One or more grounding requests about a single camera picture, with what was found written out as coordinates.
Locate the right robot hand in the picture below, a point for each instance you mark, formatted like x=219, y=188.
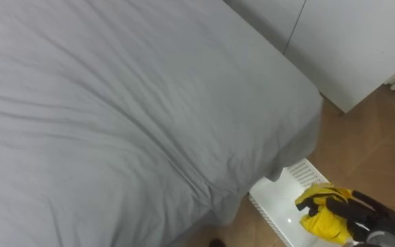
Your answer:
x=369, y=217

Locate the yellow and black garment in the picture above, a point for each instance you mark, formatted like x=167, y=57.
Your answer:
x=324, y=223

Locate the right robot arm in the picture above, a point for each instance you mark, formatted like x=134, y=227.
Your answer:
x=382, y=240

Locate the white laundry basket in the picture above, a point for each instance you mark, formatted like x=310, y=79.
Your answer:
x=279, y=206

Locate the white cabinet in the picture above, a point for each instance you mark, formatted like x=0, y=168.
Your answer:
x=338, y=44

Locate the grey bed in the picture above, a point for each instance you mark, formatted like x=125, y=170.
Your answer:
x=115, y=120

